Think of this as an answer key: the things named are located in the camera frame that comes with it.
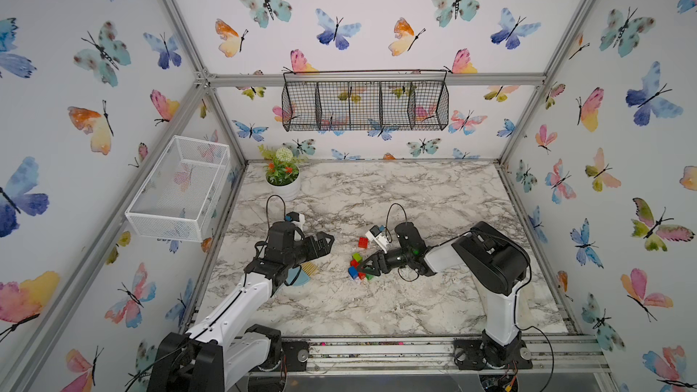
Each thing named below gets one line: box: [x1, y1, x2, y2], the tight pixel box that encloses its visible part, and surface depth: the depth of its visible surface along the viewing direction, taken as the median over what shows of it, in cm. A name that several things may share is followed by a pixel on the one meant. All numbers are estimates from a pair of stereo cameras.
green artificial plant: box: [257, 144, 306, 187], surface depth 103 cm
